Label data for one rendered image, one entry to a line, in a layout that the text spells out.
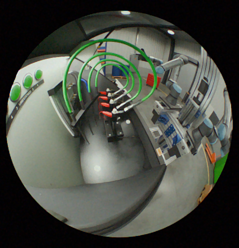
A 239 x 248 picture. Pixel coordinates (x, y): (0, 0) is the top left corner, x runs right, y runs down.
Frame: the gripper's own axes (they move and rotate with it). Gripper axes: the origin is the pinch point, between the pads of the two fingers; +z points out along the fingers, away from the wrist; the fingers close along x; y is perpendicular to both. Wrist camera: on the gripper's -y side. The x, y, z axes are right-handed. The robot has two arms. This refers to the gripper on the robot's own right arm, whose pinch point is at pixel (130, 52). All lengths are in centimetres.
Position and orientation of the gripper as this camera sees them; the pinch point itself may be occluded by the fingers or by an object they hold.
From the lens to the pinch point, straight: 88.0
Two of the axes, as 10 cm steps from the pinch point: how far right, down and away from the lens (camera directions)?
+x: 2.2, -8.3, 5.1
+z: -9.7, -2.1, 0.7
